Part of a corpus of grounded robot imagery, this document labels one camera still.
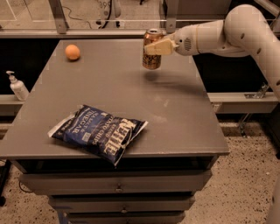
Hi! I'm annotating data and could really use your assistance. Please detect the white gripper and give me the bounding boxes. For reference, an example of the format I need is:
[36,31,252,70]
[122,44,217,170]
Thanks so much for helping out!
[143,24,199,56]

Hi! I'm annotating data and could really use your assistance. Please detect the orange soda can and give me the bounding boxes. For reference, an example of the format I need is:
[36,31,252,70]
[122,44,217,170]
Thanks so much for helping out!
[143,28,164,70]

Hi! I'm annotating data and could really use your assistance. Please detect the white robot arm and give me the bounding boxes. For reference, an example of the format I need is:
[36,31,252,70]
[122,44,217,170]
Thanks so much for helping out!
[164,4,279,224]

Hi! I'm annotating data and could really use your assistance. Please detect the blue Kettle chip bag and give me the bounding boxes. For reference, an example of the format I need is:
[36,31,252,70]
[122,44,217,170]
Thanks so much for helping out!
[47,105,148,166]

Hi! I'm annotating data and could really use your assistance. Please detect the orange fruit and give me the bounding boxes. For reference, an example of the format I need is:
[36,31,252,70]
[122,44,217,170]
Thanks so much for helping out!
[65,45,81,60]

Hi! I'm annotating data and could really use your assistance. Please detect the grey drawer cabinet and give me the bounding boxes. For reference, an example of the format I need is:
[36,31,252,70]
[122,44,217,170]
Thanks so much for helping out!
[1,39,228,224]

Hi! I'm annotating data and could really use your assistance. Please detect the white pump sanitizer bottle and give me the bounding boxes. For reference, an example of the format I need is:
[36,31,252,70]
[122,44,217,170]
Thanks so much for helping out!
[6,71,29,102]

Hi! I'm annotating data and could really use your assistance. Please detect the metal railing frame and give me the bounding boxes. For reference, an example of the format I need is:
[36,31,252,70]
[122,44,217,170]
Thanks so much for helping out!
[0,0,280,39]

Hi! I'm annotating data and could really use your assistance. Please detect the white machine base with cable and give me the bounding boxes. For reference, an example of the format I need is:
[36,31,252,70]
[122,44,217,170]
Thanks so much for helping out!
[96,0,121,29]

